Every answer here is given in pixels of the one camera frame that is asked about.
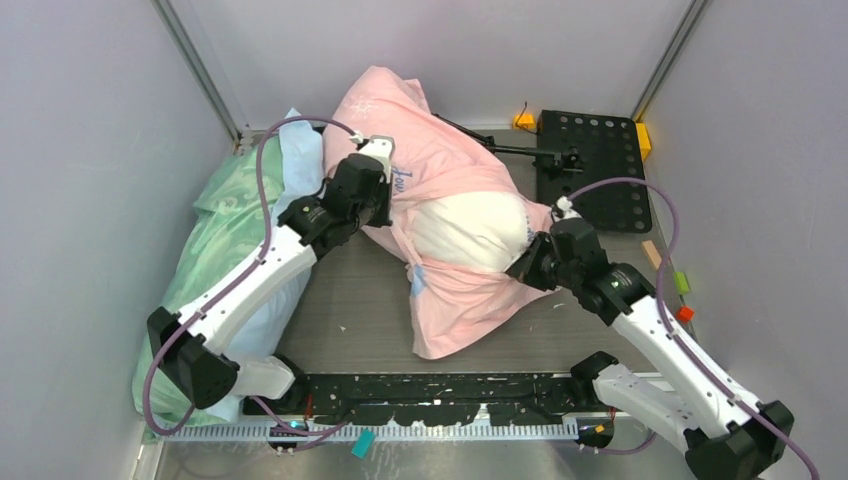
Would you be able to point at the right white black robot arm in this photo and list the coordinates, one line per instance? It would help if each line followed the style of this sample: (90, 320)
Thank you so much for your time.
(723, 430)

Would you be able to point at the teal tape piece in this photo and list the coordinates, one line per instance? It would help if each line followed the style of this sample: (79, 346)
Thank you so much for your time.
(363, 444)

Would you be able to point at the black perforated metal plate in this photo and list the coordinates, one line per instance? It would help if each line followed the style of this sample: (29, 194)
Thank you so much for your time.
(583, 149)

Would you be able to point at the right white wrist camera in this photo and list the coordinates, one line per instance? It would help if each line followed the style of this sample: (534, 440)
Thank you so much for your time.
(563, 209)

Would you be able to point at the pink pillowcase with blue script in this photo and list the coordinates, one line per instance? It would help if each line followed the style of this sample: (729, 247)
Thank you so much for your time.
(451, 306)

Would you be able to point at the yellow edge block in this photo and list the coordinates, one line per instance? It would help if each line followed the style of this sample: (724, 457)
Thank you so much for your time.
(644, 140)

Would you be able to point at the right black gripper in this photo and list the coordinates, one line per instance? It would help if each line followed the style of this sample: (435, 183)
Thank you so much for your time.
(526, 268)

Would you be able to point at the black folding stand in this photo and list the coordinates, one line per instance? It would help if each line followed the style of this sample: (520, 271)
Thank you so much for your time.
(510, 149)

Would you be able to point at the green small block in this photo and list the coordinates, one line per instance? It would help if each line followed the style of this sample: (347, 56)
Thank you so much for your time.
(681, 283)

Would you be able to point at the white pillow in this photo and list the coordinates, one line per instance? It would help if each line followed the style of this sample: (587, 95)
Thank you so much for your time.
(483, 231)

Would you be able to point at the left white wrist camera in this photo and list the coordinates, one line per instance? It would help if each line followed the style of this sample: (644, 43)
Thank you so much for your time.
(381, 148)

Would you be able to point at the orange small block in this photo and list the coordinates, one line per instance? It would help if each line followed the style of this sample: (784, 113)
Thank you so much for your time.
(685, 314)

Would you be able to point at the black paint-chipped base rail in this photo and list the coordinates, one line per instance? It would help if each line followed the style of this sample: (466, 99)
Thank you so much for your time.
(507, 399)

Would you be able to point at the yellow small block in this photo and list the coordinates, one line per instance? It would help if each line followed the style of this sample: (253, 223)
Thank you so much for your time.
(524, 120)

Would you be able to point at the light blue pillow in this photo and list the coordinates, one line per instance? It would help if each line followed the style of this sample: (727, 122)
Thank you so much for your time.
(286, 263)

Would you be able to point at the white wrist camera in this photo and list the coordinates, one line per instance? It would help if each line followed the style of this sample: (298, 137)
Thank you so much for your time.
(381, 148)
(563, 209)

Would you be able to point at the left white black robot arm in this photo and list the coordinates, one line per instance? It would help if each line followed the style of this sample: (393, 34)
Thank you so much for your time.
(193, 341)

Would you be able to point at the green patterned pillow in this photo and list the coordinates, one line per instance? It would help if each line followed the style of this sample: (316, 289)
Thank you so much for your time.
(229, 226)

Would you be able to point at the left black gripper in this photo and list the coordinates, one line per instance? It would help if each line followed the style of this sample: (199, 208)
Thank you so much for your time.
(382, 216)

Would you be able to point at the wooden small block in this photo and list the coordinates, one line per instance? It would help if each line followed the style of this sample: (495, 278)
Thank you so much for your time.
(652, 253)

